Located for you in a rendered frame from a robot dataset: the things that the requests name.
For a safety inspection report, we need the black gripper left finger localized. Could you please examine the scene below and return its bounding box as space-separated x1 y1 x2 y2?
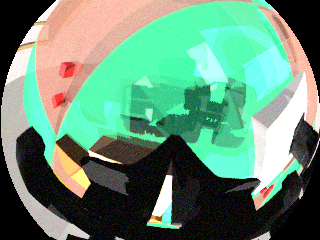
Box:
80 135 176 221

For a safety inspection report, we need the orange rectangular block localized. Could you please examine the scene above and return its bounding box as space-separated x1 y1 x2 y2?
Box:
55 133 91 189

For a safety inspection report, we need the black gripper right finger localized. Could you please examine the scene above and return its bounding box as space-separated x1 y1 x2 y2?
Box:
171 135 261 225

